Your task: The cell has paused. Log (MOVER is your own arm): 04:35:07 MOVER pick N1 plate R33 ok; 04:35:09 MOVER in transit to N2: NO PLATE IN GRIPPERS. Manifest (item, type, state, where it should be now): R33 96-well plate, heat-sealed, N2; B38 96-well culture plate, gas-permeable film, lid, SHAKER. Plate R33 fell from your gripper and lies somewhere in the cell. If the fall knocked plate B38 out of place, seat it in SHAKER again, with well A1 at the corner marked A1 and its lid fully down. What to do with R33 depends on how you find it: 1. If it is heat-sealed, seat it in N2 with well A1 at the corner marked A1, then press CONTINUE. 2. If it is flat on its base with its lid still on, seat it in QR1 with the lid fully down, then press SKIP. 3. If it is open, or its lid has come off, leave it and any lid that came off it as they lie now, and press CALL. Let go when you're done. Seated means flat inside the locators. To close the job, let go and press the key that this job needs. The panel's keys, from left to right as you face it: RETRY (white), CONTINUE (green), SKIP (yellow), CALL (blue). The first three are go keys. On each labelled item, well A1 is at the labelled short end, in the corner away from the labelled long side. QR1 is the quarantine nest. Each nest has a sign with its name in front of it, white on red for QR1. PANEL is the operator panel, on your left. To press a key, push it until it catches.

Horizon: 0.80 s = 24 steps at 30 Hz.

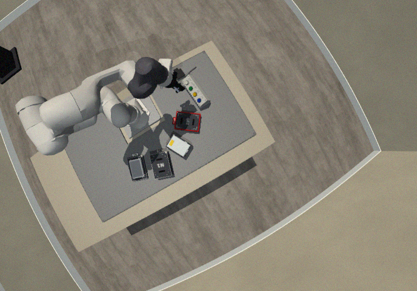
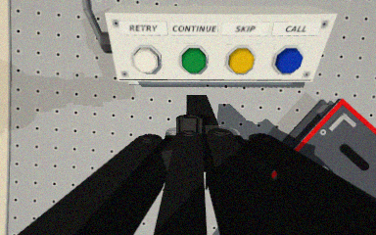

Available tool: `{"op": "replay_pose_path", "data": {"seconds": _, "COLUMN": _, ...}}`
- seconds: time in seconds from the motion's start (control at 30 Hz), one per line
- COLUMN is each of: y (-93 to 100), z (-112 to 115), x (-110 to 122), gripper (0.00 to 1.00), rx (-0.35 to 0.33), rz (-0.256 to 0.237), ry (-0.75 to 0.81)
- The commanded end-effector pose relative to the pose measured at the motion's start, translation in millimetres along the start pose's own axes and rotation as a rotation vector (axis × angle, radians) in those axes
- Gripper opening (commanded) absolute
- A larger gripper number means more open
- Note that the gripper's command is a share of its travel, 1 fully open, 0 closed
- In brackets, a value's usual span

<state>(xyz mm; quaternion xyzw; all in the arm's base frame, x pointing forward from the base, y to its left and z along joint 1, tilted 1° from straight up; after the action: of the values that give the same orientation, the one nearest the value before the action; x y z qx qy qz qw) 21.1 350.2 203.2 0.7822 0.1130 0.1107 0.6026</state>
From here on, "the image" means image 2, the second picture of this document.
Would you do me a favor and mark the grey rectangular base plate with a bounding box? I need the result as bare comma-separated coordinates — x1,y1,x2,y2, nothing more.
5,0,376,235

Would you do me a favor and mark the white operator button panel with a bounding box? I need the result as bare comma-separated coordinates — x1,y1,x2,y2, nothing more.
82,0,337,85

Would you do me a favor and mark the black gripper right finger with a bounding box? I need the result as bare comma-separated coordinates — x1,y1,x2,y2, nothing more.
197,95,376,235

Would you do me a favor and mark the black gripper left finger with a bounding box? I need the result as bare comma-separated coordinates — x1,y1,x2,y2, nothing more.
18,95,207,235

